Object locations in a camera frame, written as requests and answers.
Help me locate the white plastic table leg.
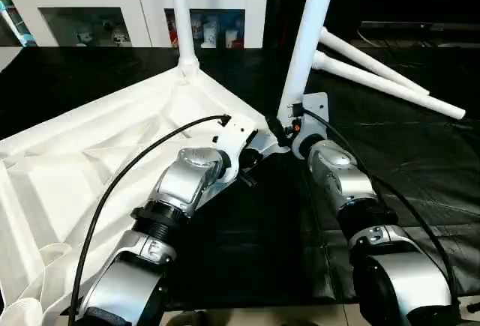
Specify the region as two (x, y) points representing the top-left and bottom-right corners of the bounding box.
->
(318, 27), (431, 97)
(168, 0), (201, 77)
(312, 49), (468, 121)
(277, 0), (341, 130)

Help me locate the white side table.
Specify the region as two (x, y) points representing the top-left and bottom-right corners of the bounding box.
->
(0, 45), (25, 73)

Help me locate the white plastic table top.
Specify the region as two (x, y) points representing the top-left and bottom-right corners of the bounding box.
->
(0, 64), (290, 326)

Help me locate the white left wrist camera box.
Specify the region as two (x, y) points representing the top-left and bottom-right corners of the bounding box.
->
(216, 119), (265, 186)

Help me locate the white glass door cabinet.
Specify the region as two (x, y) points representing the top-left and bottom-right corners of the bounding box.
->
(0, 0), (270, 49)

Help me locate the black work mat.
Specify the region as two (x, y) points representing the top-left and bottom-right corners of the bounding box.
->
(0, 41), (480, 308)

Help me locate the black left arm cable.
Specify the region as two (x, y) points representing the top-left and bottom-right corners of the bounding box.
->
(70, 114), (233, 321)

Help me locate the cyan plastic item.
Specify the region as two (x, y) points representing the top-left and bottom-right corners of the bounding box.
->
(0, 0), (35, 46)

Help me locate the white bottle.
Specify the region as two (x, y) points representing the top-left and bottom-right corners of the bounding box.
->
(203, 23), (218, 48)

